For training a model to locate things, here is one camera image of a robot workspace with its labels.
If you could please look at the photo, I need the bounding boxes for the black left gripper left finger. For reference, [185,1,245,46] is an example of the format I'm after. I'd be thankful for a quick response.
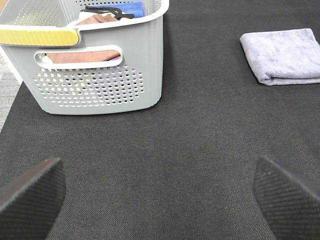
[0,158,66,240]

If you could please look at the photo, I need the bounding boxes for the black table mat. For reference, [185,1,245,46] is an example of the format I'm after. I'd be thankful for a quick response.
[0,0,320,240]

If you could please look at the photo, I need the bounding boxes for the brown towel in basket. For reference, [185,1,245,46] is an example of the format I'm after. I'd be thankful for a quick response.
[46,12,120,64]

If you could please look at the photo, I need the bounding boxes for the grey perforated plastic basket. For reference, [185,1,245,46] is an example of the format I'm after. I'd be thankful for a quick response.
[0,0,170,115]

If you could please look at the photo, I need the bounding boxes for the folded lavender towel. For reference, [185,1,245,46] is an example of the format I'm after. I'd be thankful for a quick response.
[239,28,320,86]

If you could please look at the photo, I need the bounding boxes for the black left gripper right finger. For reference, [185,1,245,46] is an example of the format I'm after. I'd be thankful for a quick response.
[253,155,320,240]

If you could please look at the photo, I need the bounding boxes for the yellow basket handle grip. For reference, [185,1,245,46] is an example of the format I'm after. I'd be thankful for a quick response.
[0,29,79,47]

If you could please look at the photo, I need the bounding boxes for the blue towel in basket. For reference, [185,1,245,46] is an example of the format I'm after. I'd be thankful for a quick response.
[95,1,146,18]

